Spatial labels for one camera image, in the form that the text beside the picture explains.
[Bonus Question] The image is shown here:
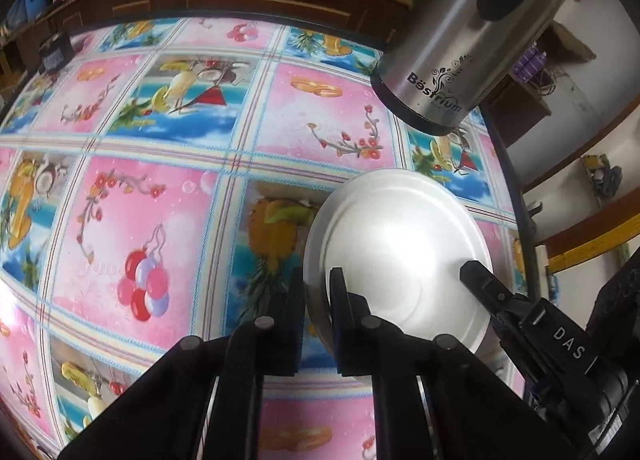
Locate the dark wooden sideboard cabinet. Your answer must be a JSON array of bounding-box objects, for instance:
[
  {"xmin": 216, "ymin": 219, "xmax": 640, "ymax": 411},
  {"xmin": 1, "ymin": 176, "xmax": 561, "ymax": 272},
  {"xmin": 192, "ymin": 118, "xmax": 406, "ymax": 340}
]
[{"xmin": 13, "ymin": 0, "xmax": 455, "ymax": 70}]

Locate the stainless steel thermos jug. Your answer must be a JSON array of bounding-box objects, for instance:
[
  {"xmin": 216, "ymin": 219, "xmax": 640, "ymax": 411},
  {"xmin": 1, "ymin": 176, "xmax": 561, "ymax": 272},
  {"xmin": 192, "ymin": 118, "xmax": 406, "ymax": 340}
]
[{"xmin": 371, "ymin": 0, "xmax": 562, "ymax": 135}]

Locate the purple bottle pair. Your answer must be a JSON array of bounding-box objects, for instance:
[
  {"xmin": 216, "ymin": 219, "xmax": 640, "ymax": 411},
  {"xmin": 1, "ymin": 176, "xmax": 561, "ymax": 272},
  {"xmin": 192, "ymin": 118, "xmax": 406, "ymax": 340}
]
[{"xmin": 511, "ymin": 43, "xmax": 547, "ymax": 84}]

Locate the floral picture tablecloth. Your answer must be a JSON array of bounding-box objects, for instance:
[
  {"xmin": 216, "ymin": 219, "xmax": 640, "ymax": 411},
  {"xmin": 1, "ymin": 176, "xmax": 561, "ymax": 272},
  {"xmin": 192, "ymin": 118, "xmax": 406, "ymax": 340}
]
[{"xmin": 1, "ymin": 17, "xmax": 526, "ymax": 459}]

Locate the small black box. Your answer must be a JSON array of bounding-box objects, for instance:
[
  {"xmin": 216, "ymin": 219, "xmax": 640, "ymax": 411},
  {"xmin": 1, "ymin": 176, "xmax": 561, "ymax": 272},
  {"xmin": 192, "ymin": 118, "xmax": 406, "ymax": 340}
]
[{"xmin": 39, "ymin": 32, "xmax": 75, "ymax": 73}]

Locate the small white foam plate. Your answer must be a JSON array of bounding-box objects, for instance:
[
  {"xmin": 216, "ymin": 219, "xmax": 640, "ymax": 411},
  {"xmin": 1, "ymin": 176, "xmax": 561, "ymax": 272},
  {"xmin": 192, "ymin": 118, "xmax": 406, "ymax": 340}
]
[{"xmin": 303, "ymin": 168, "xmax": 492, "ymax": 352}]

